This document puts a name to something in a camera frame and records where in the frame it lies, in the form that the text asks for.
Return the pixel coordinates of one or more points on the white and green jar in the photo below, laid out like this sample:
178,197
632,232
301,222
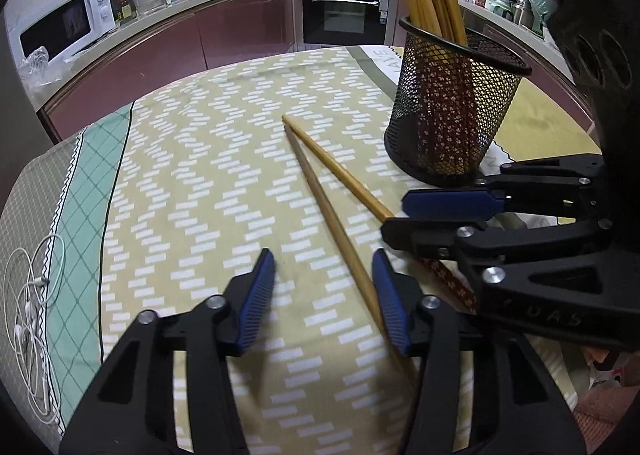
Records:
499,0

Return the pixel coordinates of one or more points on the wooden chopstick red patterned end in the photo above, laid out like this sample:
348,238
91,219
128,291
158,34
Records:
340,170
325,210

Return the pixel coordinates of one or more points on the black mesh utensil holder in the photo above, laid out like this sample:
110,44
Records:
505,85

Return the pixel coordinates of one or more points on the maroon kitchen cabinets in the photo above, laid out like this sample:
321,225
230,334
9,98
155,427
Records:
225,25

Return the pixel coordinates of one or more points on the green plastic bag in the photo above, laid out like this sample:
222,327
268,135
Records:
541,7

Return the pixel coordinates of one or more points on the white microwave oven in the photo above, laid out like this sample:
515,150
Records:
100,5

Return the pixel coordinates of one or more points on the plain yellow table cover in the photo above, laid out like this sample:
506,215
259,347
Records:
540,125

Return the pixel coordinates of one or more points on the black built-in oven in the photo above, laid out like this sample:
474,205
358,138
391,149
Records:
345,20

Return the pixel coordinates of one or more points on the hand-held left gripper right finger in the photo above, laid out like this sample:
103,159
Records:
390,300

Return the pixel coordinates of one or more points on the dark sauce bottles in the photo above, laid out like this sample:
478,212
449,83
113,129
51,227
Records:
126,9

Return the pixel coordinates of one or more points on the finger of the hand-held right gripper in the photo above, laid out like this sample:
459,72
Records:
425,235
450,201

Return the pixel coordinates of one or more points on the clear plastic bag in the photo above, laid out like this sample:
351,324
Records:
40,66

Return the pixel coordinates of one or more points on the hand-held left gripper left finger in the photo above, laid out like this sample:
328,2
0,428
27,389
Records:
257,300

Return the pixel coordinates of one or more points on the yellow zigzag patterned tablecloth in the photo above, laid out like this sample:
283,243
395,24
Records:
200,160

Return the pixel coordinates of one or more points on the steel flask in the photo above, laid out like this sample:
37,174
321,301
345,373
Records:
522,11

